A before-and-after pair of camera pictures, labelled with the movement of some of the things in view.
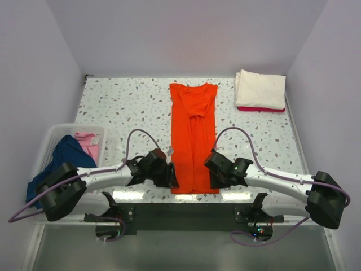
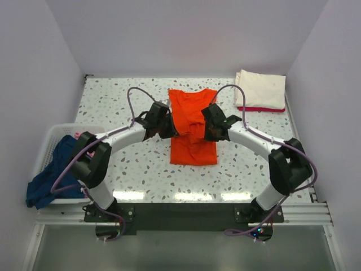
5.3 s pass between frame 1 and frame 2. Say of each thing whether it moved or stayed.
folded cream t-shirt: stayed
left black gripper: moved
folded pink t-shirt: stayed
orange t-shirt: moved
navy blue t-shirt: stayed
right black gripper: moved
